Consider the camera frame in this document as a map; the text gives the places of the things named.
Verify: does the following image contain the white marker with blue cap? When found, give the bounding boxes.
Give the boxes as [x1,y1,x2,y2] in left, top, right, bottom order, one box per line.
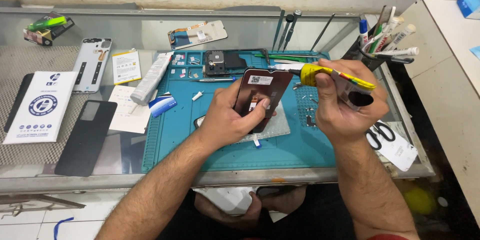
[358,19,370,48]

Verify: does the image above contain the group of small phone parts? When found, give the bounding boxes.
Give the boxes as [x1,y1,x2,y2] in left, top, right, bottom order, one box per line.
[172,53,202,80]

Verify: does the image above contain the white tube with red print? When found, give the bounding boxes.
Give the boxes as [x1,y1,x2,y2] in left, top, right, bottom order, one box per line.
[369,16,405,54]

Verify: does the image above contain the grey screwdriver with round cap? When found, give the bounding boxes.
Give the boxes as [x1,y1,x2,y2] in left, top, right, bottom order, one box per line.
[283,9,303,52]

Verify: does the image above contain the brown handled brush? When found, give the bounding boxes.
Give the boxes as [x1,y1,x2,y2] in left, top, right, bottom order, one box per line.
[371,5,388,42]

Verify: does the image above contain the blue white plastic card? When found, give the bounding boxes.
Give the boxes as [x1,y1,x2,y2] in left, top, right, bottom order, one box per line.
[148,91,178,119]

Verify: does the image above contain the black mesh pen holder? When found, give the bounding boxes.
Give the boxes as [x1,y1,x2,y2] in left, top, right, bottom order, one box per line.
[341,40,388,72]

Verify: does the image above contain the grey mesh mat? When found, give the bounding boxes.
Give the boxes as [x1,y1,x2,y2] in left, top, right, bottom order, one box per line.
[0,46,82,166]

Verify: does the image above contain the black phone frame with board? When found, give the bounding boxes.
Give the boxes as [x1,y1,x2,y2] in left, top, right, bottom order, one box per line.
[204,48,271,77]

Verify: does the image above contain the black pen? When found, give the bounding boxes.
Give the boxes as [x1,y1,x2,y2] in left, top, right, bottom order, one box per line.
[375,56,415,64]

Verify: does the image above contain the white pen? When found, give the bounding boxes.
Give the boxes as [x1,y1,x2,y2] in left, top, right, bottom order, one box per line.
[369,47,420,59]

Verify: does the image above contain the bubble wrap sheet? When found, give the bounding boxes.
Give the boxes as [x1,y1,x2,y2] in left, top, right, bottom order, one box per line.
[195,101,292,144]

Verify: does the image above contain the green plastic pry tool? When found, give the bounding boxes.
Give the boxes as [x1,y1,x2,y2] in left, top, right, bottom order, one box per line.
[254,53,297,63]

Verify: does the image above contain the white grey adhesive tube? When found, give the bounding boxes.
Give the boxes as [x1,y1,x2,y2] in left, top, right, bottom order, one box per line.
[130,52,175,106]

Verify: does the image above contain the teal silicone repair mat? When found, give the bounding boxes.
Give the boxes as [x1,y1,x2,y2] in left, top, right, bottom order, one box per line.
[142,50,337,173]

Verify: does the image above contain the white blue screen box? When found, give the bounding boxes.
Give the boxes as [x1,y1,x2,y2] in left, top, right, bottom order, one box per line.
[2,70,79,145]

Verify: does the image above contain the blue cable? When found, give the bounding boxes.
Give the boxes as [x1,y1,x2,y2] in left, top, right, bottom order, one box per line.
[53,216,75,240]

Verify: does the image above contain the black phone back cover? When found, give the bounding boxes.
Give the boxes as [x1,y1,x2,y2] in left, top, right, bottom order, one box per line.
[54,99,118,178]

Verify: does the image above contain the person's right hand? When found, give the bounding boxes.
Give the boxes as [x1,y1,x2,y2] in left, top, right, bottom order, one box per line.
[313,58,391,144]

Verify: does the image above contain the white paper sheet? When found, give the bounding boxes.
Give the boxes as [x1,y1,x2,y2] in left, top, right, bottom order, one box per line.
[107,85,159,135]

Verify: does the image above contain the silver phone back housing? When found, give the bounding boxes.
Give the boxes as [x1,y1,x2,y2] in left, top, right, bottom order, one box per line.
[71,37,113,94]

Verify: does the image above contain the black screwdriver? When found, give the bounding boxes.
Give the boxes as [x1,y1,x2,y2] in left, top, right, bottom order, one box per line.
[277,14,295,51]

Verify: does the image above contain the green lighter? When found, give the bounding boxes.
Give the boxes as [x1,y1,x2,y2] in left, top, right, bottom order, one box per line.
[27,16,68,33]

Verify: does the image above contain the white glass protector packet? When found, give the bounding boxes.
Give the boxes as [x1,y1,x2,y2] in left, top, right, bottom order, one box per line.
[365,119,419,172]

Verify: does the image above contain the white sheet under counter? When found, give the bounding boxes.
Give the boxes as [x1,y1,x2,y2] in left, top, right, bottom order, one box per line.
[194,186,263,215]

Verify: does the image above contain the old phone screen with flex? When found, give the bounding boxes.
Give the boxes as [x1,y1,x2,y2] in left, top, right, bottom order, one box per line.
[167,20,229,51]

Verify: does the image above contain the white black glue label card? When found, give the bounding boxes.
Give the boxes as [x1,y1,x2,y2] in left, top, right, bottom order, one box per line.
[333,75,374,111]

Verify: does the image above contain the small brown black carton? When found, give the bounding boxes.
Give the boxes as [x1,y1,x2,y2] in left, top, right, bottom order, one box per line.
[23,11,76,47]

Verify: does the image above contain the person's left hand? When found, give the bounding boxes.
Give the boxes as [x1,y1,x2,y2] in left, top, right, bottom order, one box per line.
[197,78,277,150]

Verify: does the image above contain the dark phone display screen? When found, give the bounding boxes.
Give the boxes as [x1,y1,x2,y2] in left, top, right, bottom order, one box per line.
[233,68,294,135]

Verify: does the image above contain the thin metal spudger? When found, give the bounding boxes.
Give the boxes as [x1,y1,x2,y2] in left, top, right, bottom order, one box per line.
[310,13,336,51]

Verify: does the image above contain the white phone battery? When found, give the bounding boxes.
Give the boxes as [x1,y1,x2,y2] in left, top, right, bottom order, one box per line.
[111,49,143,86]

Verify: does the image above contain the blue tipped precision screwdriver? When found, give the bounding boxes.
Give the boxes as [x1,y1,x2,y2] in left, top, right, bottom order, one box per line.
[188,76,237,83]

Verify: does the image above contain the yellow green ball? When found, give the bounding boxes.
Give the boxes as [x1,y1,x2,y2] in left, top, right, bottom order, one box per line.
[404,188,438,215]

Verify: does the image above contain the blue tissue packet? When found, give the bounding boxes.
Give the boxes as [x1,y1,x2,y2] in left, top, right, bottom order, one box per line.
[456,0,480,20]

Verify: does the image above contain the black scissors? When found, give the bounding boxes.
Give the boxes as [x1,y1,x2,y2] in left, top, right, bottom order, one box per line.
[365,121,397,151]

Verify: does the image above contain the white side table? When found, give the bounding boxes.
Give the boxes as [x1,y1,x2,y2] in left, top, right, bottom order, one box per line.
[397,0,480,230]

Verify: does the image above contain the yellow glue tube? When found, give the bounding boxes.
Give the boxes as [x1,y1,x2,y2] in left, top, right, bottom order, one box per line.
[287,63,377,92]

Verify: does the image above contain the person's black trousers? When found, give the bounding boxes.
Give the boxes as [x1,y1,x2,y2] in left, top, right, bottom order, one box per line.
[157,183,358,240]

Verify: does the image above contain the green pen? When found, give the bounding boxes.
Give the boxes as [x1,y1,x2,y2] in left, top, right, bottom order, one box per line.
[368,25,383,54]

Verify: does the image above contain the white tube with barcode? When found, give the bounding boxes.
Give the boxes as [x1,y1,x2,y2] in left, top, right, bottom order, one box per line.
[382,24,417,51]

